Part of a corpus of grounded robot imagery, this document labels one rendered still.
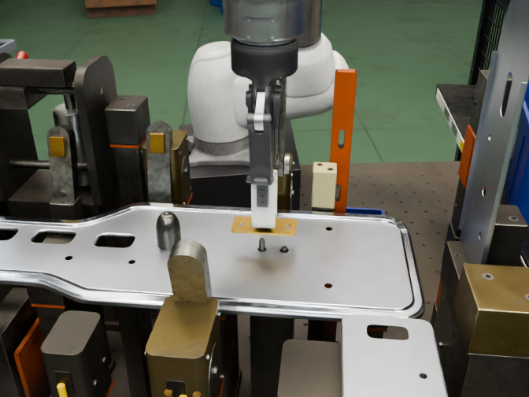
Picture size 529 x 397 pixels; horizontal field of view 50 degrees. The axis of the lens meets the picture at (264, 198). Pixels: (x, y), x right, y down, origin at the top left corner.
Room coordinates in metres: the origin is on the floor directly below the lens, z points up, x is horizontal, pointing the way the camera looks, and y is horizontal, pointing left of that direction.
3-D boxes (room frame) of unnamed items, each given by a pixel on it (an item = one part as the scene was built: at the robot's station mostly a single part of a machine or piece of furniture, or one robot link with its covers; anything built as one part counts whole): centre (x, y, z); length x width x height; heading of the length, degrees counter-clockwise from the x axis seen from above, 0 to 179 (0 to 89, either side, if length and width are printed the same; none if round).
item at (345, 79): (0.78, -0.11, 0.95); 0.03 x 0.01 x 0.50; 84
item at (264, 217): (0.62, 0.00, 1.08); 0.03 x 0.01 x 0.07; 84
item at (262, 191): (0.60, 0.00, 1.10); 0.03 x 0.01 x 0.05; 174
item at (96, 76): (0.88, 0.35, 0.94); 0.18 x 0.13 x 0.49; 84
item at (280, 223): (0.63, 0.00, 1.04); 0.08 x 0.04 x 0.01; 84
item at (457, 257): (0.59, -0.26, 0.85); 0.12 x 0.03 x 0.30; 174
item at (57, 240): (0.66, 0.29, 0.84); 0.12 x 0.05 x 0.29; 174
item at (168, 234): (0.65, 0.13, 1.02); 0.03 x 0.03 x 0.07
